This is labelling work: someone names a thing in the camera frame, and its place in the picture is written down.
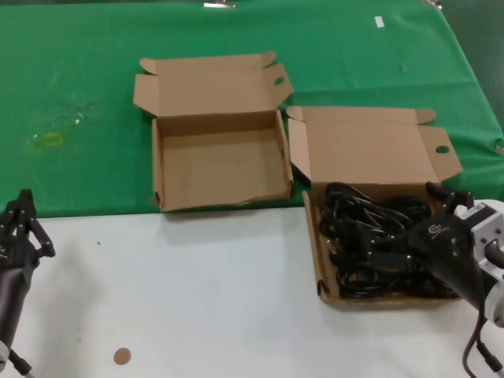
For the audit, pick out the brown cardboard box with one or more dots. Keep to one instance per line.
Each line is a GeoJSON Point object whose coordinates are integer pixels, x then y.
{"type": "Point", "coordinates": [362, 145]}

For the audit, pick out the cardboard box torn front edge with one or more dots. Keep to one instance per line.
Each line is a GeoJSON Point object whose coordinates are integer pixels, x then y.
{"type": "Point", "coordinates": [220, 173]}

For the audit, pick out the round brown cardboard disc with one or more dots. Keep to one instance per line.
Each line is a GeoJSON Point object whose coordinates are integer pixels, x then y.
{"type": "Point", "coordinates": [122, 356]}

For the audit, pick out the white tape strip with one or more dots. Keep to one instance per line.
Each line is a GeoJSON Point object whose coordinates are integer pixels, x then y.
{"type": "Point", "coordinates": [379, 22]}

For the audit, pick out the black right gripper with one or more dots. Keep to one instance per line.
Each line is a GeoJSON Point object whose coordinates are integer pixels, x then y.
{"type": "Point", "coordinates": [449, 244]}

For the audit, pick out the small white tape scrap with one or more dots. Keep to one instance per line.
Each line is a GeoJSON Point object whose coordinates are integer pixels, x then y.
{"type": "Point", "coordinates": [80, 117]}

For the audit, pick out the green tablecloth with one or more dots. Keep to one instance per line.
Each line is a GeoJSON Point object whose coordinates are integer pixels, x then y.
{"type": "Point", "coordinates": [78, 59]}

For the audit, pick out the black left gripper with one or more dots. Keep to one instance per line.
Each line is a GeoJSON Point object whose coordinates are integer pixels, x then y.
{"type": "Point", "coordinates": [15, 256]}

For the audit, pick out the metal table clip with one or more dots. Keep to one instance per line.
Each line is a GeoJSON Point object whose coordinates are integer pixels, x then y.
{"type": "Point", "coordinates": [433, 3]}
{"type": "Point", "coordinates": [218, 5]}

